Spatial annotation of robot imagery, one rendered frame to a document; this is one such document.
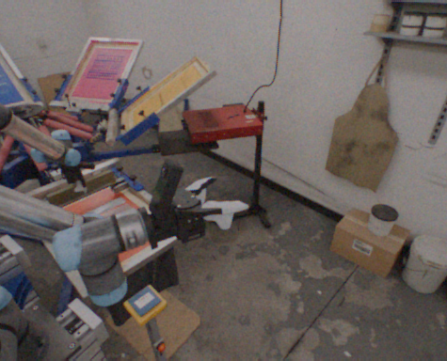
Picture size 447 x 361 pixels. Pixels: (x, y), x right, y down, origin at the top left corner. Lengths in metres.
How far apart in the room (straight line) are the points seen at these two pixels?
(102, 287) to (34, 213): 0.19
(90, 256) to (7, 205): 0.18
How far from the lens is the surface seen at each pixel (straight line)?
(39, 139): 1.42
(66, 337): 1.01
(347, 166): 2.86
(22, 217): 0.69
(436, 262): 2.66
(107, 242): 0.59
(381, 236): 2.79
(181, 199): 0.62
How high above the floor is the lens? 2.06
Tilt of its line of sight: 35 degrees down
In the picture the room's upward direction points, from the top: straight up
